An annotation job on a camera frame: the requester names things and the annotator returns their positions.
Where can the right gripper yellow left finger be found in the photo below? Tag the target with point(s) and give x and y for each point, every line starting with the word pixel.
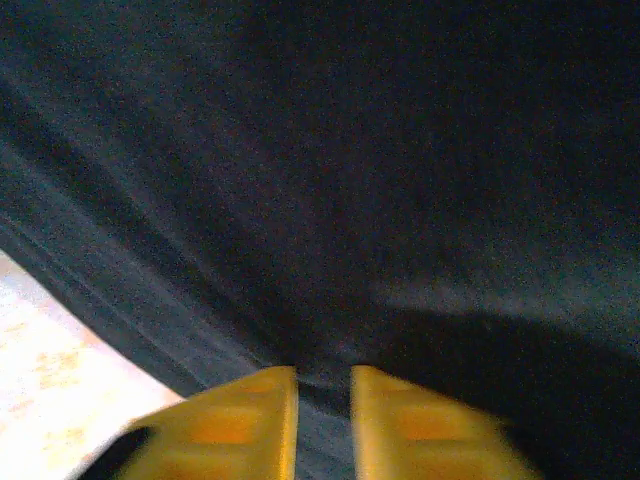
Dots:
pixel 235 430

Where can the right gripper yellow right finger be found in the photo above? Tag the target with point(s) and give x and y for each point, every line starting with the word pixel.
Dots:
pixel 415 435

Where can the black t-shirt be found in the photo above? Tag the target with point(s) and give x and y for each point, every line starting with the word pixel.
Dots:
pixel 320 175

